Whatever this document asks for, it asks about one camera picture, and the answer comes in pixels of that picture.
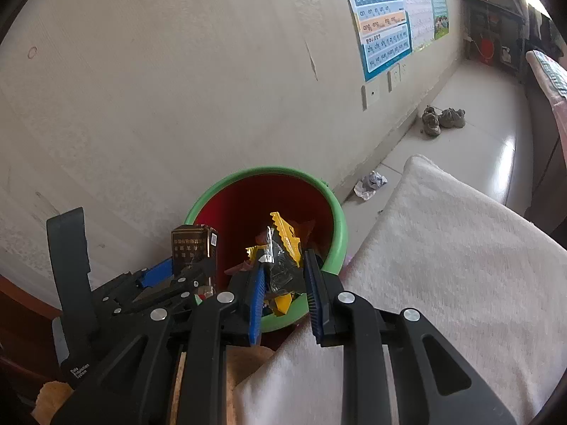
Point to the metal shelf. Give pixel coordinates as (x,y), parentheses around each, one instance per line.
(500,13)

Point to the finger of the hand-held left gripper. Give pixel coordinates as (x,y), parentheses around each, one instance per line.
(186,283)
(155,273)

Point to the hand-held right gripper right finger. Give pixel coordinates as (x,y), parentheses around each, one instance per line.
(314,296)

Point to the crumpled grey white paper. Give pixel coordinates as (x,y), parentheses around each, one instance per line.
(370,184)

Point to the white towel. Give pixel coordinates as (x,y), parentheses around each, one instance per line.
(421,252)

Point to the green wall poster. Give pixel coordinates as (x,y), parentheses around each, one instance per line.
(438,0)

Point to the blue wall poster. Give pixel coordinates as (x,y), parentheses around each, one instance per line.
(381,22)

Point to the yellow snack wrapper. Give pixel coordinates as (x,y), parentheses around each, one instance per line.
(283,232)

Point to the dark wooden furniture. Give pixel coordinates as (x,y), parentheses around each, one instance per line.
(22,318)

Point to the red bucket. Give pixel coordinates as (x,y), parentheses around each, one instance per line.
(486,48)

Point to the grey shoe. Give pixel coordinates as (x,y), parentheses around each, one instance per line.
(430,121)
(452,117)

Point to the dark brown carton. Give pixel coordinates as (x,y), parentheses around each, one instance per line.
(192,243)

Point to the white and pink wall poster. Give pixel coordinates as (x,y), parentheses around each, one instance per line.
(418,4)

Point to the dark hanging clothes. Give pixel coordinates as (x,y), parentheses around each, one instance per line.
(542,24)

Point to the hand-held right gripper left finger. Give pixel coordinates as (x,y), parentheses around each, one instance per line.
(257,305)

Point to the red bin with green rim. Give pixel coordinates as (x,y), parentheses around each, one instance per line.
(248,203)

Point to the white wall socket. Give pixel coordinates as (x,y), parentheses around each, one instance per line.
(370,96)
(397,76)

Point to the tan fluffy cushion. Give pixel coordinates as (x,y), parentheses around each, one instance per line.
(250,363)

